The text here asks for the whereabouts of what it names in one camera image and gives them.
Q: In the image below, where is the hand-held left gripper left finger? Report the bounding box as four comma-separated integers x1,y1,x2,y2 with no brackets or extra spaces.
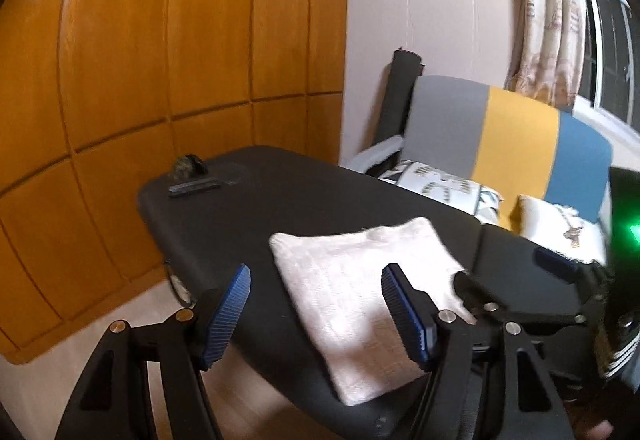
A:
52,263,252,440

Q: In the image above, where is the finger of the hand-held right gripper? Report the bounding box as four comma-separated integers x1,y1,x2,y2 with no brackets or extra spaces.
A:
533,247,607,292
452,270,507,317

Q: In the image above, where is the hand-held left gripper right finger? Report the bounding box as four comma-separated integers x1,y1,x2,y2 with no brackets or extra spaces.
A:
381,263,576,440

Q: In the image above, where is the cream knit sweater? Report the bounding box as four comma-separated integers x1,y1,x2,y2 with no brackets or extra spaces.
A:
269,217,476,406

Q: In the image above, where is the white deer print pillow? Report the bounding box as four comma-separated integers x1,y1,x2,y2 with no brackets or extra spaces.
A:
510,194,608,263

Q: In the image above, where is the geometric print pillow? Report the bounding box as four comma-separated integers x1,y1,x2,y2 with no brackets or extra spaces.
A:
377,159,503,227

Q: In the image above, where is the grey yellow blue sofa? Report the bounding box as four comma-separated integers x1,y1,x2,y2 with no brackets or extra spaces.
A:
345,74,615,241

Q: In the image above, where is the black rectangular bar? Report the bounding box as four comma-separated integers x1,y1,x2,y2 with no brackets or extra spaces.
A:
168,177,221,197

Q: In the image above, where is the dark crumpled object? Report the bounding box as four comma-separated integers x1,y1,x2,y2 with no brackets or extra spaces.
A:
172,154,207,181

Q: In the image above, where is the black rolled mat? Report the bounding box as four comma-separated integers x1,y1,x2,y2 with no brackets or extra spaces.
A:
376,49,426,171

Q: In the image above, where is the window with metal grille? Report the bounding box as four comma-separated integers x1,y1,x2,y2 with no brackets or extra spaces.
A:
575,0,640,126

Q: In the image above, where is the patterned beige curtain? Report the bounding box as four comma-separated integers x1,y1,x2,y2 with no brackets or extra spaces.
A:
505,0,588,111

